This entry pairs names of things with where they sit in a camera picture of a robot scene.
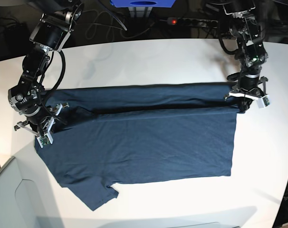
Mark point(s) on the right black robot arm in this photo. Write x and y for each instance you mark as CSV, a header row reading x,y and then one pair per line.
x,y
58,20

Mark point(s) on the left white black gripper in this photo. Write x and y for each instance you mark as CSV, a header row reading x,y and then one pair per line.
x,y
250,87

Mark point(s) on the grey tray corner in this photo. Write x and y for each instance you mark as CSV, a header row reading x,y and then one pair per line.
x,y
21,205

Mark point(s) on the silver aluminium frame post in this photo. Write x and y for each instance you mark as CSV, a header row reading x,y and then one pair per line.
x,y
139,12

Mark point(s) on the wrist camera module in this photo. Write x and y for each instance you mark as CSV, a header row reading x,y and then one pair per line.
x,y
44,140
263,101

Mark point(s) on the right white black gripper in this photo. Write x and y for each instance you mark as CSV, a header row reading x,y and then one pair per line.
x,y
39,120

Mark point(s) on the dark blue T-shirt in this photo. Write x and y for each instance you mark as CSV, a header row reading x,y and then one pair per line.
x,y
140,134

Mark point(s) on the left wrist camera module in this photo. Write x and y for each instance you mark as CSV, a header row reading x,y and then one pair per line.
x,y
263,101

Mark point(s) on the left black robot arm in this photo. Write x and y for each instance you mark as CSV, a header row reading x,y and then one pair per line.
x,y
244,27

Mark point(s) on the blue plastic box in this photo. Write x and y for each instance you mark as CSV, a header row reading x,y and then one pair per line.
x,y
142,3

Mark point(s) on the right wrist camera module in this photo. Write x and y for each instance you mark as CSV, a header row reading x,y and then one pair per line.
x,y
44,140

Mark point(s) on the black power strip red switch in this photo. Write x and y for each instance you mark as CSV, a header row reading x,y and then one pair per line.
x,y
189,22

